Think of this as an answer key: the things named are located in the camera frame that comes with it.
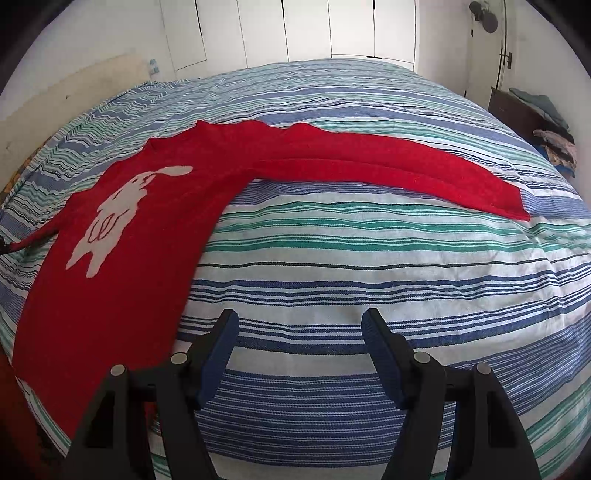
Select white door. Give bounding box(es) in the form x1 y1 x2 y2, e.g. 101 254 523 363
465 0 514 112

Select red knit sweater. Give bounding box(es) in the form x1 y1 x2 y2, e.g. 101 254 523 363
11 119 532 439

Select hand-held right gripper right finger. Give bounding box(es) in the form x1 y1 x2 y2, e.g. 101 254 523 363
361 308 542 480

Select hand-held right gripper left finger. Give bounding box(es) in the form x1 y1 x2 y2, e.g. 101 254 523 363
60 308 240 480

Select white wardrobe doors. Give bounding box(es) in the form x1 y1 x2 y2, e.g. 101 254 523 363
159 0 417 75

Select pile of mixed clothes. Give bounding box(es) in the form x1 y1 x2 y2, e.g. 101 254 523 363
532 121 579 180

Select dark wooden cabinet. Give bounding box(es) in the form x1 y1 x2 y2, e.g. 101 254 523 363
488 86 550 141

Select beige headboard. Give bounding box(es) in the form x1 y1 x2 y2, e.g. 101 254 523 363
0 51 152 190

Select striped bed cover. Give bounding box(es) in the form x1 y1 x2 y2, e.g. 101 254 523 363
0 58 591 480

